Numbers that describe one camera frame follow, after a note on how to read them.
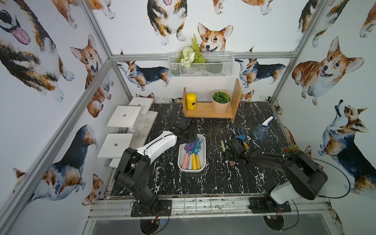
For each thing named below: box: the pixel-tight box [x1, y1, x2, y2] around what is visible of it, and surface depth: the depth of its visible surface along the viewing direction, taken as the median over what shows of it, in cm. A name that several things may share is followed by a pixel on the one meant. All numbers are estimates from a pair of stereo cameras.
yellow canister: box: [186, 92, 198, 111], surface depth 104 cm
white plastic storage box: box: [177, 133, 207, 173], surface depth 92 cm
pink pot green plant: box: [211, 90, 232, 115], surface depth 102 cm
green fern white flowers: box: [176, 33, 207, 69], surface depth 82 cm
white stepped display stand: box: [96, 96, 159, 168], surface depth 86 cm
